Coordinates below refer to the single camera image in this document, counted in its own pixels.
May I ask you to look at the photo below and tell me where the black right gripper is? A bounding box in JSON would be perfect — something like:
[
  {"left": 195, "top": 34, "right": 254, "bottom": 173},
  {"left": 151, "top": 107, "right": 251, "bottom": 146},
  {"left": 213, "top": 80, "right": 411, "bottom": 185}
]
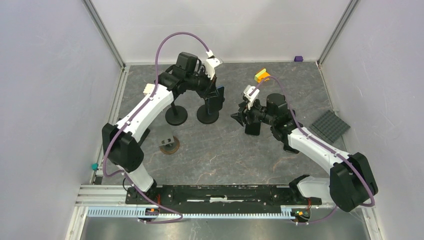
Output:
[{"left": 230, "top": 97, "right": 275, "bottom": 127}]

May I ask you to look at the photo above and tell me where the aluminium frame rail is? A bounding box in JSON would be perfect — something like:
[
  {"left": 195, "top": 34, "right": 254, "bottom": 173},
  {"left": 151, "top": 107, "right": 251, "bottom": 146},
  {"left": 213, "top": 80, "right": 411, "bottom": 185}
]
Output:
[
  {"left": 316, "top": 0, "right": 360, "bottom": 69},
  {"left": 89, "top": 65, "right": 130, "bottom": 185}
]

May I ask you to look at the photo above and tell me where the aluminium frame rail left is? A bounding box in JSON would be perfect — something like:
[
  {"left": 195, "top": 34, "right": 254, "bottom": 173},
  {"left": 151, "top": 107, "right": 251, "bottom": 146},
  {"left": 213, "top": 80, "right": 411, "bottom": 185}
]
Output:
[{"left": 89, "top": 65, "right": 130, "bottom": 185}]

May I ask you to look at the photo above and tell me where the black round base phone stand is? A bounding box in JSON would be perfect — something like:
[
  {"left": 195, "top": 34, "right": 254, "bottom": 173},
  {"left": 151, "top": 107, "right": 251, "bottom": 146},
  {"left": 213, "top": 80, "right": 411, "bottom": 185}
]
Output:
[{"left": 196, "top": 105, "right": 219, "bottom": 125}]

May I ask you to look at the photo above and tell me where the blue edged black phone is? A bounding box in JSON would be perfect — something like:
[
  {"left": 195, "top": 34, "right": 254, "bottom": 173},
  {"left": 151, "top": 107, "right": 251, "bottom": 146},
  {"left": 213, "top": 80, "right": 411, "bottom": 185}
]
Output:
[{"left": 205, "top": 86, "right": 225, "bottom": 115}]

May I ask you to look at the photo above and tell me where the teal small clip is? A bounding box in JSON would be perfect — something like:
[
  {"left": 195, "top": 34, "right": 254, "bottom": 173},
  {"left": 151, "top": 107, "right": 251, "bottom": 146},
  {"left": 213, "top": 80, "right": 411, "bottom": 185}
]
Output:
[{"left": 91, "top": 163, "right": 99, "bottom": 171}]

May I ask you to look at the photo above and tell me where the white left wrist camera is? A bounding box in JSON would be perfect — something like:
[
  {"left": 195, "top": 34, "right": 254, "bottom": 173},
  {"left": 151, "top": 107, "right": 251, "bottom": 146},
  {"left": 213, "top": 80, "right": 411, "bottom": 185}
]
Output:
[{"left": 203, "top": 50, "right": 223, "bottom": 80}]

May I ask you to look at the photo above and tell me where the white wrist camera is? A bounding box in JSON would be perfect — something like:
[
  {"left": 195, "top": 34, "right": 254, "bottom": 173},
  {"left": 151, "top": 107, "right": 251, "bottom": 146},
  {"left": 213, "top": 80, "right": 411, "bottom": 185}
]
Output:
[
  {"left": 203, "top": 50, "right": 223, "bottom": 80},
  {"left": 243, "top": 85, "right": 260, "bottom": 110}
]

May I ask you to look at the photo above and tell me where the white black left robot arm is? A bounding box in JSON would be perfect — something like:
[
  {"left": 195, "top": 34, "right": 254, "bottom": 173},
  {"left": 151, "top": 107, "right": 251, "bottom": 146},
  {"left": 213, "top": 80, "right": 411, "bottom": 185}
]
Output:
[{"left": 101, "top": 50, "right": 222, "bottom": 204}]

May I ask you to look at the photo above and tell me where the teal edged black phone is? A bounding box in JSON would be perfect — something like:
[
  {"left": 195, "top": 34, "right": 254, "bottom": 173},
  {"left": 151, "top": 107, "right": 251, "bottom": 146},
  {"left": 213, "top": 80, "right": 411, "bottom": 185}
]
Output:
[{"left": 244, "top": 121, "right": 262, "bottom": 136}]

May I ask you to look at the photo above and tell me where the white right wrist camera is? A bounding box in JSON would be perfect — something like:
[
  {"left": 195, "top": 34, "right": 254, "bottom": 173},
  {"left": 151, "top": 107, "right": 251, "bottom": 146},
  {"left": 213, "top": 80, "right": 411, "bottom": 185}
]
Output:
[{"left": 243, "top": 85, "right": 260, "bottom": 110}]

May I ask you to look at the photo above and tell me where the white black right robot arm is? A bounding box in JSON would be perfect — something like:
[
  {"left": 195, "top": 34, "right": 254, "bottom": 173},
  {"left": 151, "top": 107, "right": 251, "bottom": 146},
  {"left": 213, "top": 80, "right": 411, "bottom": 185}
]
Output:
[{"left": 231, "top": 93, "right": 379, "bottom": 212}]

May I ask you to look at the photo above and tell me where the grey stand on brown base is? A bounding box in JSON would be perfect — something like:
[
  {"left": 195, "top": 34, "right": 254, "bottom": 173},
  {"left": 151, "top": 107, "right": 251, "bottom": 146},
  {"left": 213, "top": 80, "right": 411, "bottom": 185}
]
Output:
[{"left": 158, "top": 129, "right": 180, "bottom": 155}]

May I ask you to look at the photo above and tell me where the white blue toy block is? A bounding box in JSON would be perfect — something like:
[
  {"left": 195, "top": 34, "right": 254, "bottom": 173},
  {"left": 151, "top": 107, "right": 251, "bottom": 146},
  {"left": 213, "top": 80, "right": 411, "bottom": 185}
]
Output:
[{"left": 143, "top": 83, "right": 156, "bottom": 96}]

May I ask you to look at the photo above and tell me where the light blue toothed rail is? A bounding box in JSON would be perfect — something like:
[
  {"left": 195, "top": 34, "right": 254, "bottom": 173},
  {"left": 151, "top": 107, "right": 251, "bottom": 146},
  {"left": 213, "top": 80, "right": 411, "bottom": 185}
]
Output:
[{"left": 86, "top": 205, "right": 301, "bottom": 220}]

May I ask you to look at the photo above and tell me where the aluminium frame rail right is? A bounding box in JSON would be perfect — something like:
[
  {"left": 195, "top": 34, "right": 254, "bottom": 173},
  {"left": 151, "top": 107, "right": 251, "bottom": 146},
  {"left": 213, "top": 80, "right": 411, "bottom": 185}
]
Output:
[{"left": 316, "top": 0, "right": 360, "bottom": 69}]

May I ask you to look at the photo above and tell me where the yellow orange toy block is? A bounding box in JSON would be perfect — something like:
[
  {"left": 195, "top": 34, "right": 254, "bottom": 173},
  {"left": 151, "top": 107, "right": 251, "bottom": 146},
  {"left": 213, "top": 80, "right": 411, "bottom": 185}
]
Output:
[{"left": 254, "top": 68, "right": 270, "bottom": 83}]

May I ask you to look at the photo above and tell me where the grey lego baseplate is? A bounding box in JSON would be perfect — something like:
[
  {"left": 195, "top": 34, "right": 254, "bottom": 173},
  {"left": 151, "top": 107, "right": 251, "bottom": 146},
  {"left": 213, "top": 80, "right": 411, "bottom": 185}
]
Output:
[{"left": 309, "top": 110, "right": 351, "bottom": 145}]

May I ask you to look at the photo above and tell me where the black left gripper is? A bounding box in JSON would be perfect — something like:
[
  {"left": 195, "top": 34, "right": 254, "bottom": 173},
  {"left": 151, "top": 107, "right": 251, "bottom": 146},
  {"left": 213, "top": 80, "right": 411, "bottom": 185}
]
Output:
[{"left": 185, "top": 67, "right": 219, "bottom": 100}]

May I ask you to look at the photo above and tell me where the purple toy block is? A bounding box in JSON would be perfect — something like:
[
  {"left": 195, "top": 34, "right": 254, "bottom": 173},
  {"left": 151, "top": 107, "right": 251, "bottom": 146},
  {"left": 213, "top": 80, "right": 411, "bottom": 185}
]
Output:
[{"left": 293, "top": 55, "right": 304, "bottom": 62}]

